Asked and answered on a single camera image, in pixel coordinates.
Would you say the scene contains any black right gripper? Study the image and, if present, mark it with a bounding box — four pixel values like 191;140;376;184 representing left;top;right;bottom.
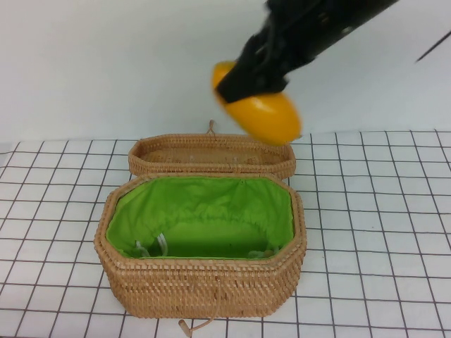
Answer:
215;0;340;104

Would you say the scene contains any yellow toy mango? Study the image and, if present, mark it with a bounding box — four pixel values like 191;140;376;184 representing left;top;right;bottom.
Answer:
211;60;304;146

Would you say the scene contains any woven rattan basket lid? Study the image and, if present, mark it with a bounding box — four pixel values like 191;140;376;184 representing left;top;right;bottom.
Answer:
128;135;296;180

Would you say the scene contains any green fabric basket liner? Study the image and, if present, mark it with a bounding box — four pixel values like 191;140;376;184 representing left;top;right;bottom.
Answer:
105;177;295;261

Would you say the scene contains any woven rattan basket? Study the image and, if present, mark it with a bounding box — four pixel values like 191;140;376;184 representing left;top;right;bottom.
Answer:
93;172;309;320

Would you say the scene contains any white black-grid tablecloth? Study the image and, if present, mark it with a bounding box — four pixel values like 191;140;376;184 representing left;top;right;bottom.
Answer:
0;130;451;338

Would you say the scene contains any white drawstring cord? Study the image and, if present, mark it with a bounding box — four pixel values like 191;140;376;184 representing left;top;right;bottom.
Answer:
133;234;168;258
248;248;275;260

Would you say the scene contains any wooden toggle with cord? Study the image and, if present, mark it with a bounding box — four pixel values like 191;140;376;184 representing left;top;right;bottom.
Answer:
178;281;226;334

